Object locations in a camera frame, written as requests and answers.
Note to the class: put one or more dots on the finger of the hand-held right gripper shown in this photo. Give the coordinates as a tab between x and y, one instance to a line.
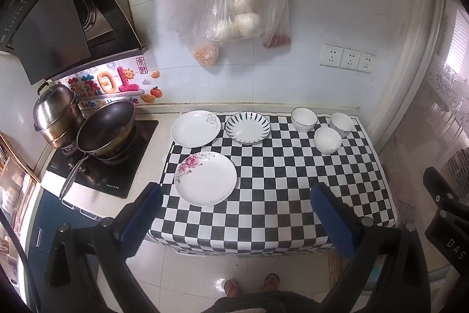
441	186

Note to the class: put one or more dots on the large clear plastic bag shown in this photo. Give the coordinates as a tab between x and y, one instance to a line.
227	12

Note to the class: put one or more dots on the steel steamer pot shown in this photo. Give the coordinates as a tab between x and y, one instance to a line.
56	115

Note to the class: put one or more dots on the white bowl with dark rim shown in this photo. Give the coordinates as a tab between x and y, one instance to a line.
304	119

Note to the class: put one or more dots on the person's dark clothing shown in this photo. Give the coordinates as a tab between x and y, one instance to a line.
263	304

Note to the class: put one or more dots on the patterned glass door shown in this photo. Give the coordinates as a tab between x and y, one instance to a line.
421	122

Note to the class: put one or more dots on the plain white bowl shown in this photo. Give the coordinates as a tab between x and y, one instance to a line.
327	141

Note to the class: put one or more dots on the wooden framed cabinet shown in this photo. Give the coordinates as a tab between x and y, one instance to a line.
18	177

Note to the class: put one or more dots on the small clear plastic bag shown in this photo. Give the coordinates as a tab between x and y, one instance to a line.
276	16

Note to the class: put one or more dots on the white wall socket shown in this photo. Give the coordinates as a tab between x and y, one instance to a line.
350	60
366	63
331	55

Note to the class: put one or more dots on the person's left sandalled foot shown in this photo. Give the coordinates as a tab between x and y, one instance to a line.
232	286

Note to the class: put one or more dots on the black gas stove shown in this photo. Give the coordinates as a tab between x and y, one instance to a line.
110	177

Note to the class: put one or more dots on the black range hood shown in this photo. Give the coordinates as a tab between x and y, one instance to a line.
51	23

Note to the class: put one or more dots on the black and white checkered cloth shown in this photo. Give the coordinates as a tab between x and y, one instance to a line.
278	188

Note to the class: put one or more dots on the white bowl with coloured flowers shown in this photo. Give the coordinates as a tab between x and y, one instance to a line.
342	124

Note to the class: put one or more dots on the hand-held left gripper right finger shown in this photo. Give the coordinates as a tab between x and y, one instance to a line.
333	221

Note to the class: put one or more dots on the white plate with blue stripes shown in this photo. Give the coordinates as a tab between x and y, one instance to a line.
247	129

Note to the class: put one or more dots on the colourful wall stickers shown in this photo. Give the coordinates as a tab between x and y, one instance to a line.
121	82

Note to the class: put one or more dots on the white plate with grey flower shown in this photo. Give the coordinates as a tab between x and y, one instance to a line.
194	129

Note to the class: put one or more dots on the blue cabinet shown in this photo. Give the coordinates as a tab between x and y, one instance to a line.
44	225

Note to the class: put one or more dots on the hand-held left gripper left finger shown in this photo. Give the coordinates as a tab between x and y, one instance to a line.
143	217

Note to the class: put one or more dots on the white plate with pink flower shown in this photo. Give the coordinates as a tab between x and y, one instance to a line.
209	181

